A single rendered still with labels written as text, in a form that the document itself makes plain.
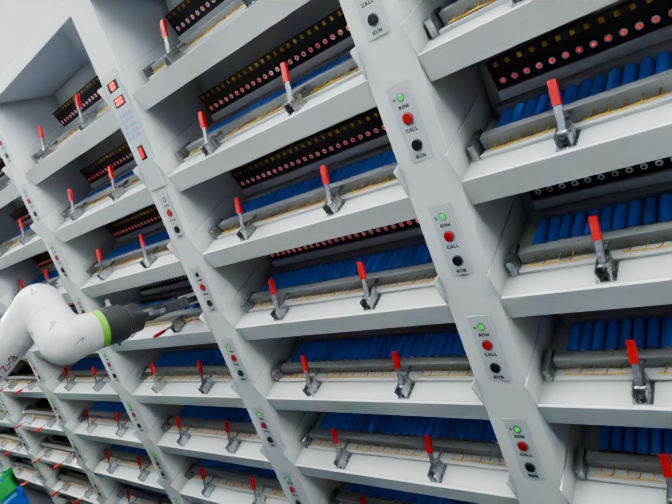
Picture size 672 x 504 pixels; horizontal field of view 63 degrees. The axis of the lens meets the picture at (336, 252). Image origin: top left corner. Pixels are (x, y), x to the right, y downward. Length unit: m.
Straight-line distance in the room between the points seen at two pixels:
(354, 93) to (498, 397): 0.57
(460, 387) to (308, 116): 0.57
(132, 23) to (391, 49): 0.75
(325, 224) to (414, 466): 0.57
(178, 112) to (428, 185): 0.73
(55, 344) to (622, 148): 1.14
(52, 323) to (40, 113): 0.89
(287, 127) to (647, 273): 0.63
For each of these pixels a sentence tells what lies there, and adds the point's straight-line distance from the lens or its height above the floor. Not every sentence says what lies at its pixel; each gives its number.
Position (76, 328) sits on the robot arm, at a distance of 1.35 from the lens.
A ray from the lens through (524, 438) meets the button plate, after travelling 1.04.
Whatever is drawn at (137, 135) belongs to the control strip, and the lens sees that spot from 1.37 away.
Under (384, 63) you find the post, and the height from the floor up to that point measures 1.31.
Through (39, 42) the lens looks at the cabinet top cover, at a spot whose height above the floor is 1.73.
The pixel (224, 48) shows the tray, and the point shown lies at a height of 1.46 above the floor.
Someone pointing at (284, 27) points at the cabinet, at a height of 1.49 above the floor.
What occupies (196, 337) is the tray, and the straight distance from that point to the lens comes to 1.53.
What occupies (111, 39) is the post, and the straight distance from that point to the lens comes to 1.40.
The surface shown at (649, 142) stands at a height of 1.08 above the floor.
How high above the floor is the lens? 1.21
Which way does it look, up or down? 10 degrees down
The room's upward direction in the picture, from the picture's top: 21 degrees counter-clockwise
